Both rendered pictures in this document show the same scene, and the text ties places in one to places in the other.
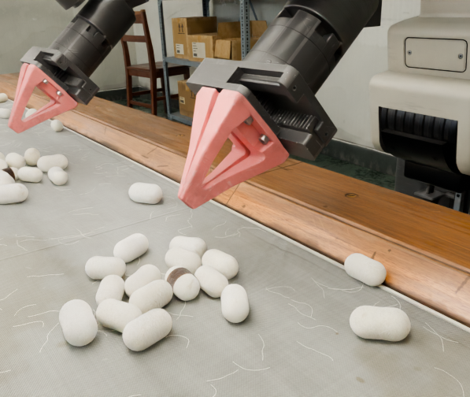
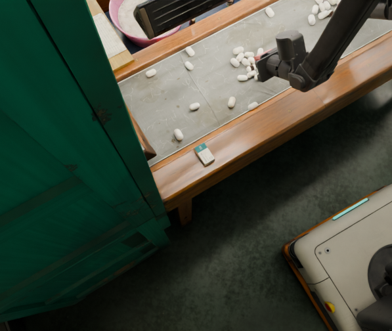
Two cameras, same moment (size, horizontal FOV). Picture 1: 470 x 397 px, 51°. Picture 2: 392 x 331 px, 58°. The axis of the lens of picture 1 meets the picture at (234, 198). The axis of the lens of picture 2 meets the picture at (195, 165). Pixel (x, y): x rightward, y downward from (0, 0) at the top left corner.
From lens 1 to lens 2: 1.02 m
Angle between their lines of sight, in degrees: 70
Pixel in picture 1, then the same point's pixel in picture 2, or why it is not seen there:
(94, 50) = not seen: hidden behind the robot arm
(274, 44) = (274, 58)
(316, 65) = (271, 70)
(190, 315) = (242, 71)
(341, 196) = (289, 108)
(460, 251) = (251, 123)
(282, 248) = (270, 92)
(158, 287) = (245, 62)
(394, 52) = not seen: outside the picture
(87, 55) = not seen: hidden behind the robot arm
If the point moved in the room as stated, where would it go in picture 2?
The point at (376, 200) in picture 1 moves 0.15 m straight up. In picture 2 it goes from (284, 116) to (299, 91)
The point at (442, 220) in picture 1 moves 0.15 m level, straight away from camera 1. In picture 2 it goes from (268, 127) to (314, 150)
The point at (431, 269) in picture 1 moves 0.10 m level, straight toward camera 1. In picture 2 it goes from (246, 116) to (217, 102)
